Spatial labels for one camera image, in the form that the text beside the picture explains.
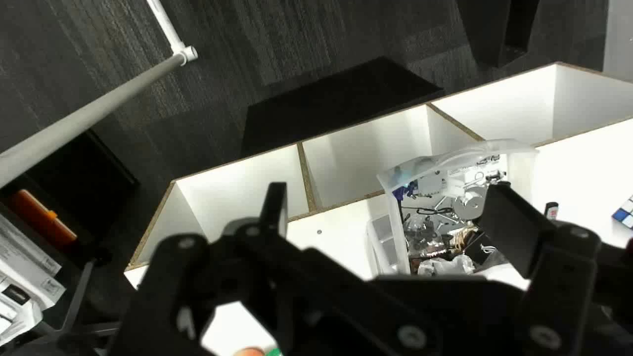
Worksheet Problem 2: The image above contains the white shelf cabinet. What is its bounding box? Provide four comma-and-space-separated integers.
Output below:
124, 62, 633, 356

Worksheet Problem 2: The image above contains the stack of papers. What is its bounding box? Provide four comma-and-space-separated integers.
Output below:
0, 218, 64, 345

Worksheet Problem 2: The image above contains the clear plastic drawer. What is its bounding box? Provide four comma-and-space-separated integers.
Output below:
367, 141, 535, 276

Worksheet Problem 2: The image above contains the toy mango fruit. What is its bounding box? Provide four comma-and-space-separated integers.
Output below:
233, 347, 282, 356

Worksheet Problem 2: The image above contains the orange handled tool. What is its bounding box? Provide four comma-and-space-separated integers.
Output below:
9, 191, 76, 250

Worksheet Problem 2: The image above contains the colourful rubik cube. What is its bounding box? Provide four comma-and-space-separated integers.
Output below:
610, 197, 633, 230

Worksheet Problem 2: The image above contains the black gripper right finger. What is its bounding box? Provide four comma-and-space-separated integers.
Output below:
476, 185, 633, 356

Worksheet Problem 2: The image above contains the grey tripod pole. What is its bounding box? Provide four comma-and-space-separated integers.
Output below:
0, 0, 197, 189

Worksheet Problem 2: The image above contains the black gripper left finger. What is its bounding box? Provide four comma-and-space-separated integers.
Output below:
124, 183, 369, 356

